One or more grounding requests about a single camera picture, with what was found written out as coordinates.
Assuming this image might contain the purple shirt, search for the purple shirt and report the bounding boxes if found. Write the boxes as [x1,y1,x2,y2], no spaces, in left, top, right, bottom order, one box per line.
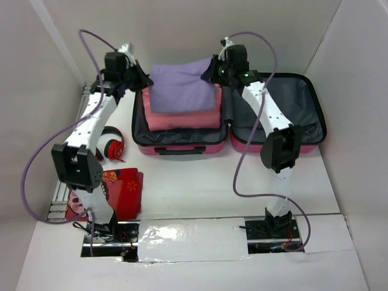
[149,58,217,114]

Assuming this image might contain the pink sweatshirt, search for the pink sweatshirt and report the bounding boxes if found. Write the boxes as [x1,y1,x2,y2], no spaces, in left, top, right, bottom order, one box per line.
[141,84,222,131]

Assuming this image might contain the red black headphones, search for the red black headphones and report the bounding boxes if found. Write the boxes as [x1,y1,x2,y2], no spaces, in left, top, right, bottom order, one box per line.
[95,126,125,162]

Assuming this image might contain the red patterned cloth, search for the red patterned cloth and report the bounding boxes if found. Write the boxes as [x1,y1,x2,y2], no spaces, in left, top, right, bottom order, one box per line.
[65,168,144,221]

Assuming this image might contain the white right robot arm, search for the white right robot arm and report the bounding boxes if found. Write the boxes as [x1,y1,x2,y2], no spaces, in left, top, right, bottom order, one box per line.
[201,40,302,238]

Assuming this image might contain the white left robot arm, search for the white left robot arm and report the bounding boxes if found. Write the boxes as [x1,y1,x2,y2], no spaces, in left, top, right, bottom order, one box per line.
[52,48,153,242]

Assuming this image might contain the pink hard-shell suitcase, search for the pink hard-shell suitcase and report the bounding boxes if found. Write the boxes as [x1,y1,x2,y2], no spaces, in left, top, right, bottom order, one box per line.
[132,73,327,155]

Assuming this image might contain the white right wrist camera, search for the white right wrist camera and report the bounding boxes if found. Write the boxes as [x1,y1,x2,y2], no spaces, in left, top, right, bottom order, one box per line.
[218,36,235,60]

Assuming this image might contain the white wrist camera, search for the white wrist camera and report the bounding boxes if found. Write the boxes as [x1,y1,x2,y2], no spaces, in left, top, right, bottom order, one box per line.
[118,43,136,64]
[218,36,235,60]

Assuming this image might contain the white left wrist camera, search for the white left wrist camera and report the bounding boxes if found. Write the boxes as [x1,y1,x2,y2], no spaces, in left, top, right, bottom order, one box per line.
[118,43,136,64]

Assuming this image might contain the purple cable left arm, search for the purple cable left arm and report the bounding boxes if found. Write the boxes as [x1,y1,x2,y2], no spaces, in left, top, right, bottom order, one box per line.
[20,29,122,255]

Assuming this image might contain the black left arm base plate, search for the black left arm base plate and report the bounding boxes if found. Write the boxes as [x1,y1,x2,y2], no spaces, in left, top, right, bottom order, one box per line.
[81,221,140,263]

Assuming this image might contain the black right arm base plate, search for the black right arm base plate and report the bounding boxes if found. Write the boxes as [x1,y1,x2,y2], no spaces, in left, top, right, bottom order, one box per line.
[240,218,303,255]

